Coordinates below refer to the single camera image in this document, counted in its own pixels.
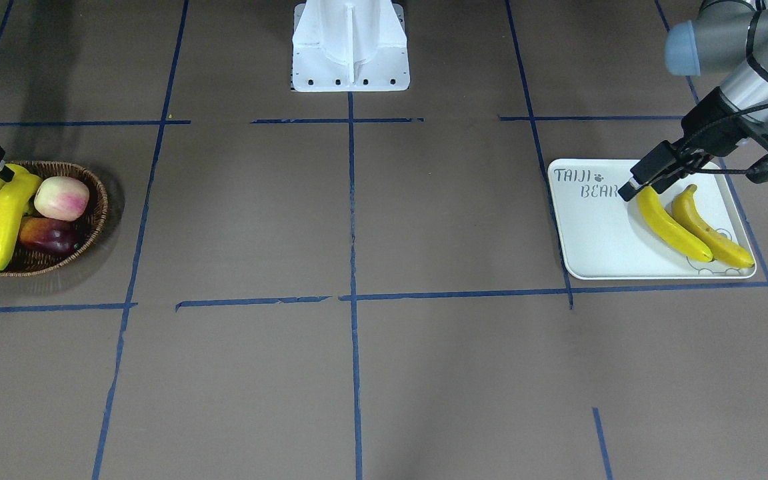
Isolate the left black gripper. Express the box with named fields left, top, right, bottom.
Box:
left=618, top=86, right=758, bottom=203

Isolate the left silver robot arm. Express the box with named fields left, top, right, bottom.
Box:
left=619, top=1, right=768, bottom=201

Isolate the white rectangular plate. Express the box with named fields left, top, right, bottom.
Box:
left=548, top=159, right=757, bottom=280

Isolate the brown wicker basket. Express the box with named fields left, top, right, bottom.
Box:
left=0, top=161, right=109, bottom=277

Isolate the pale peach fruit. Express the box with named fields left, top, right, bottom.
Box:
left=33, top=176, right=89, bottom=221

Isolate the dark red apple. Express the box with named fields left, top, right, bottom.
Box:
left=17, top=217, right=83, bottom=257

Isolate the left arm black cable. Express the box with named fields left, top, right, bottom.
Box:
left=674, top=7, right=768, bottom=177

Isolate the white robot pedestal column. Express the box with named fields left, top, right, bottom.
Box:
left=291, top=1, right=411, bottom=92

